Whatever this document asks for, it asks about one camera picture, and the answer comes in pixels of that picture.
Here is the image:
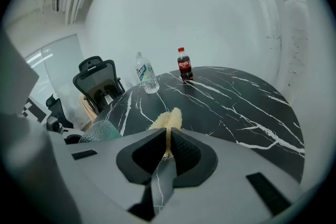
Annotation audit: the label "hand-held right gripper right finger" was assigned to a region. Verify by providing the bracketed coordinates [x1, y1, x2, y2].
[161, 127, 307, 224]

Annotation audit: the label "cola bottle with red cap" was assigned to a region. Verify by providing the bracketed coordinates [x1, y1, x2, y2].
[177, 47, 194, 81]

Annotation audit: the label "black mesh office chair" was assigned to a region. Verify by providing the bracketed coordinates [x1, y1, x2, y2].
[72, 56, 125, 115]

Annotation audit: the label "white insulated wall pipe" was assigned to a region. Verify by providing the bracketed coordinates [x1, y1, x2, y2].
[236, 0, 283, 46]

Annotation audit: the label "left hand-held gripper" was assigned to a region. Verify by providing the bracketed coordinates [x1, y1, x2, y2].
[1, 31, 83, 221]

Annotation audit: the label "grey fisheye camera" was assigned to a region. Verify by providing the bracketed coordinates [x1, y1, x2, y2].
[46, 115, 65, 135]

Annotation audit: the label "yellow sponge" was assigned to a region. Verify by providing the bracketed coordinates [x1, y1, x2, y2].
[146, 107, 183, 162]

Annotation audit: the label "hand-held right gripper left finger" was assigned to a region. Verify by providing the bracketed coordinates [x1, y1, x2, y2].
[67, 127, 169, 224]

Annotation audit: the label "beige cardboard sheets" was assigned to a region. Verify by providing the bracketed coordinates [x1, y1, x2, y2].
[78, 94, 98, 120]

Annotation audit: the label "clear plastic water bottle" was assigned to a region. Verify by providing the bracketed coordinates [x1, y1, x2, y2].
[134, 51, 160, 94]

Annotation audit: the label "green textured plastic cup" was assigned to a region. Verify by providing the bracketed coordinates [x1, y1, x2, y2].
[78, 120, 123, 144]

